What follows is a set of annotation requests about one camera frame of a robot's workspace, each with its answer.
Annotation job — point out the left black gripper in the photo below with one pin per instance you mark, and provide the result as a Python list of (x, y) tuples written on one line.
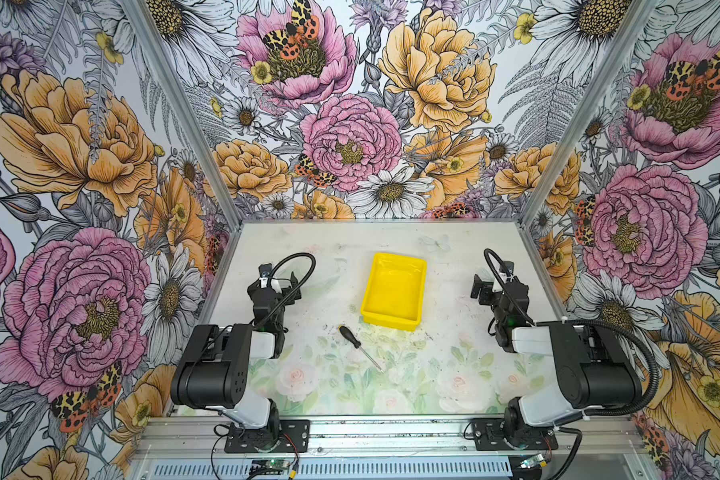
[(264, 285)]

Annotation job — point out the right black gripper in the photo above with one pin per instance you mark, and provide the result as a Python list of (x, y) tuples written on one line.
[(490, 294)]

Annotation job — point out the black handled screwdriver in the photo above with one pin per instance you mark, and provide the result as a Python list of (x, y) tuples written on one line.
[(349, 336)]

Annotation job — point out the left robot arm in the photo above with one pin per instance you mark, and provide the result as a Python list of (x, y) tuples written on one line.
[(212, 372)]

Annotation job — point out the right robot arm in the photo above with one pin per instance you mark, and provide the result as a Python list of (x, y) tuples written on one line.
[(592, 374)]

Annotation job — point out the yellow plastic bin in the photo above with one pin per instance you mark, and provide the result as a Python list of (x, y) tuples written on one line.
[(394, 292)]

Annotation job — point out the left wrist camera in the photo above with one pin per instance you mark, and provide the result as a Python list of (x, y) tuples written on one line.
[(267, 272)]

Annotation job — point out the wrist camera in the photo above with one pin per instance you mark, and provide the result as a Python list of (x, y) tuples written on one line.
[(267, 272), (505, 269)]

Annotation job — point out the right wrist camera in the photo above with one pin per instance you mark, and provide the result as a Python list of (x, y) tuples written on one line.
[(505, 269)]

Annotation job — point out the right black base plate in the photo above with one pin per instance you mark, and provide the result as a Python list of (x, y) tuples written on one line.
[(492, 434)]

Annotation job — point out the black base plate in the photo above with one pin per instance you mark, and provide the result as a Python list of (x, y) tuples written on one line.
[(291, 436), (492, 434)]

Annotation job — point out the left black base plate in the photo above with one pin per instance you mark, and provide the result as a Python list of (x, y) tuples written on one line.
[(291, 436)]

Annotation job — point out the aluminium front rail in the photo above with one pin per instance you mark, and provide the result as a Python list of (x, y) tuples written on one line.
[(391, 447)]

